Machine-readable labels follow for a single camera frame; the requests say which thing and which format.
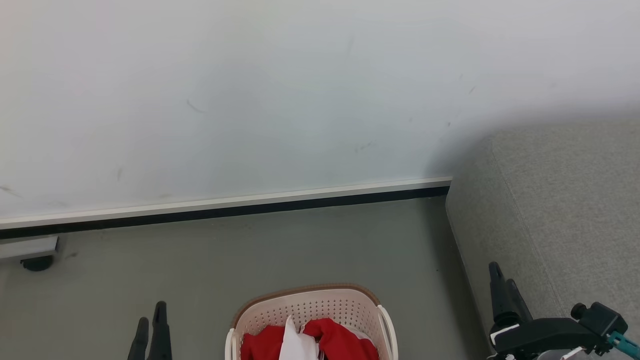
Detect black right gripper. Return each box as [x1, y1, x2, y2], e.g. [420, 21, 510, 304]
[488, 261, 601, 360]

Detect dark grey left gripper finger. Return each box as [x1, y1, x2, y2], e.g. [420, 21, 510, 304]
[147, 301, 173, 360]
[127, 317, 150, 360]

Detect red and white garment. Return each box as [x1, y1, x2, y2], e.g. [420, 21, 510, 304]
[240, 316, 322, 360]

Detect red garment with striped trim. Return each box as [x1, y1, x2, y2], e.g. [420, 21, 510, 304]
[302, 318, 379, 360]

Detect grey fabric sofa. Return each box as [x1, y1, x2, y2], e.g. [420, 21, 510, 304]
[445, 117, 640, 360]

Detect black caster wheel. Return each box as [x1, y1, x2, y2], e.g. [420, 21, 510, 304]
[20, 255, 54, 272]

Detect white and black baseboard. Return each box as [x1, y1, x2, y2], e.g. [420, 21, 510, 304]
[0, 176, 453, 240]

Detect grey cart base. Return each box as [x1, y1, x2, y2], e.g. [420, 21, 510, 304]
[0, 235, 61, 261]

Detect cream perforated laundry basket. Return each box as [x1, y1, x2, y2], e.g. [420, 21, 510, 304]
[224, 283, 399, 360]

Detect teal cable connector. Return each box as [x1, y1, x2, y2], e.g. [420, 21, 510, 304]
[607, 331, 640, 354]

